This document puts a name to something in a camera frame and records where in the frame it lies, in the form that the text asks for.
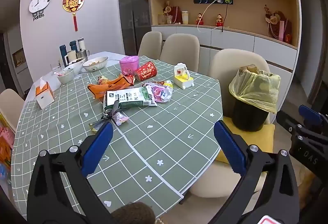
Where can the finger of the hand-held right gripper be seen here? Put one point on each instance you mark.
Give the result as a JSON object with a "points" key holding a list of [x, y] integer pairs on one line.
{"points": [[285, 120], [310, 112]]}

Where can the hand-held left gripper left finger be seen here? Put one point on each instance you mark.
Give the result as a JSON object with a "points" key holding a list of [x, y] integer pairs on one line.
{"points": [[98, 144]]}

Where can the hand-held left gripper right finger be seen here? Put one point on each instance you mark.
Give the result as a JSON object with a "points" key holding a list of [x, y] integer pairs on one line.
{"points": [[230, 147]]}

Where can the black trash bin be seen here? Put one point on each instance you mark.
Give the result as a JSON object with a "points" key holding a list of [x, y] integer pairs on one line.
{"points": [[246, 117]]}

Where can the orange snack packet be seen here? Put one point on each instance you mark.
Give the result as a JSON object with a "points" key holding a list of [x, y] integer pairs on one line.
{"points": [[107, 87]]}

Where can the red snack packet gold edges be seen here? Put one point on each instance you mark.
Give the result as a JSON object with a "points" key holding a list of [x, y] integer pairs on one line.
{"points": [[130, 79]]}

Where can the clear pink packet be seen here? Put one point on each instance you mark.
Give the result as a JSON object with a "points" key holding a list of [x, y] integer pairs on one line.
{"points": [[161, 92]]}

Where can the red and gold cylinder can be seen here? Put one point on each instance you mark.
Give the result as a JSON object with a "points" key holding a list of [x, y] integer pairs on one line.
{"points": [[146, 71]]}

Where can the person's left hand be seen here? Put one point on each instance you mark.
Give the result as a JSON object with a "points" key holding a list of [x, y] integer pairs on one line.
{"points": [[133, 212]]}

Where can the dark shiny wrapper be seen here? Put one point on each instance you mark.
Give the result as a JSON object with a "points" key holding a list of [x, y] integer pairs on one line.
{"points": [[96, 124]]}

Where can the yellow seat cushion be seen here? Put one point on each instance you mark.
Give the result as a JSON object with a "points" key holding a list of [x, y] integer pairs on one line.
{"points": [[256, 142]]}

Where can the pink candy wrapper with ribbon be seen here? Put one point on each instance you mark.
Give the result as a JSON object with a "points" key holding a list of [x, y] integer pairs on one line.
{"points": [[116, 116]]}

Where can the green and white packet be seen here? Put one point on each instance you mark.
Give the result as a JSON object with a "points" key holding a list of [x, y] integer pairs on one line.
{"points": [[128, 97]]}

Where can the brown paper in bin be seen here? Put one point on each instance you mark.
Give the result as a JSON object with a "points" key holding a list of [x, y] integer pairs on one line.
{"points": [[249, 68]]}

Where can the yellow and red packet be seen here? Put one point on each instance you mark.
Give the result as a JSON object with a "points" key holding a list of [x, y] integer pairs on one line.
{"points": [[103, 80]]}

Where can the orange tissue box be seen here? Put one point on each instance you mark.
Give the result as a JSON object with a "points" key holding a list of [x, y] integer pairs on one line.
{"points": [[43, 94]]}

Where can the small white bowl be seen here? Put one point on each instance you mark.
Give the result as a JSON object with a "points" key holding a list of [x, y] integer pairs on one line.
{"points": [[65, 75]]}

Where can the large floral bowl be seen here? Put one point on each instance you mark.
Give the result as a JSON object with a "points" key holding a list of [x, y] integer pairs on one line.
{"points": [[94, 64]]}

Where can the beige dining chair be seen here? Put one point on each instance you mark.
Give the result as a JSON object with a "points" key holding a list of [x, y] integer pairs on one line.
{"points": [[180, 47], [150, 43], [225, 65], [10, 103]]}

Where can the white bowl near bottles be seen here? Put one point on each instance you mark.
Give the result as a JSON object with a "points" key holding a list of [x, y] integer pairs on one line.
{"points": [[75, 61]]}

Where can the white and yellow toy box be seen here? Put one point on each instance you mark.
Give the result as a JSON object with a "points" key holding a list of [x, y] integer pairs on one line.
{"points": [[182, 75]]}

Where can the small yellow packet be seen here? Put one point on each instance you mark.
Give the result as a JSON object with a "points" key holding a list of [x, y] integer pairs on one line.
{"points": [[168, 83]]}

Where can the steel cup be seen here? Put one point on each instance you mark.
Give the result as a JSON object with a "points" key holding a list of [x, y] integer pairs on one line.
{"points": [[82, 54]]}

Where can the white mug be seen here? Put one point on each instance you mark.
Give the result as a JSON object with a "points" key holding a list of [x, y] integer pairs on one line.
{"points": [[71, 56]]}

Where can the pile of colourful packets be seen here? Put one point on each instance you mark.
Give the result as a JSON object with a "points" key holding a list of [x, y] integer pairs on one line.
{"points": [[5, 142]]}

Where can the brown plush doll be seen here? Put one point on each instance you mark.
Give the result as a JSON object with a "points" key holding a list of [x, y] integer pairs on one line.
{"points": [[275, 24]]}

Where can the dark blue thermos bottle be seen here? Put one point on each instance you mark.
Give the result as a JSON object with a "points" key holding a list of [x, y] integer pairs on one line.
{"points": [[73, 46], [62, 53]]}

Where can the white thermos bottle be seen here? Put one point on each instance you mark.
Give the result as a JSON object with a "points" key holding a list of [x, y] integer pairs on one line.
{"points": [[81, 43]]}

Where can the wooden shelf cabinet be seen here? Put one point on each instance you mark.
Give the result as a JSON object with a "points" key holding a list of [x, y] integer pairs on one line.
{"points": [[243, 14]]}

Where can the small red figurine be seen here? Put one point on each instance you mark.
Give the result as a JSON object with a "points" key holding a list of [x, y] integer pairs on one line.
{"points": [[199, 19], [218, 20]]}

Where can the cream lidded cup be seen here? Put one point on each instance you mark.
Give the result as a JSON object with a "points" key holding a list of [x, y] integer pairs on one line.
{"points": [[185, 17]]}

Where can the dark glass door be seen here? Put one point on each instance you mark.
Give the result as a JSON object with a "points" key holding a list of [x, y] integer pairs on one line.
{"points": [[133, 9]]}

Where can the red gift bag with flowers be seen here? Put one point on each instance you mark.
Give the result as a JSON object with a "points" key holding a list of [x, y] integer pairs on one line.
{"points": [[174, 14]]}

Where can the black wall power strip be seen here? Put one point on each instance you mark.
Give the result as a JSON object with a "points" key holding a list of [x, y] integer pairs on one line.
{"points": [[214, 0]]}

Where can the red round tasselled wall ornament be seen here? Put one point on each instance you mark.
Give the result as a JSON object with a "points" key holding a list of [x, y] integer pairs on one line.
{"points": [[73, 1]]}

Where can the panda wall clock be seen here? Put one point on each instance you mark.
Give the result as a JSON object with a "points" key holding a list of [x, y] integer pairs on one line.
{"points": [[39, 2]]}

